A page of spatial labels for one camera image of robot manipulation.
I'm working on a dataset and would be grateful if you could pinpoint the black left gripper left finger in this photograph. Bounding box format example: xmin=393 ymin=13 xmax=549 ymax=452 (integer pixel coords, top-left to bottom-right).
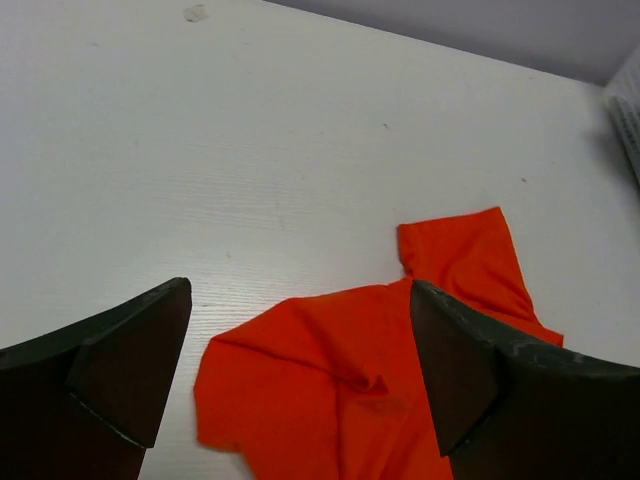
xmin=1 ymin=277 xmax=192 ymax=479

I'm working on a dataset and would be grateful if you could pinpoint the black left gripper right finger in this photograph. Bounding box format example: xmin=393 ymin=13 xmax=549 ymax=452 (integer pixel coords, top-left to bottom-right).
xmin=410 ymin=280 xmax=639 ymax=479

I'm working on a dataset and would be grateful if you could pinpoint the orange t-shirt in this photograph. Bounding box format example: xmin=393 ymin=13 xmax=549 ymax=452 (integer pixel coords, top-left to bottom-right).
xmin=194 ymin=207 xmax=563 ymax=479

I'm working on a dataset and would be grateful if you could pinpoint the white plastic laundry basket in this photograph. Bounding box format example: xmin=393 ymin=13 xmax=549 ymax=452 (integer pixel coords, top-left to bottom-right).
xmin=603 ymin=48 xmax=640 ymax=180

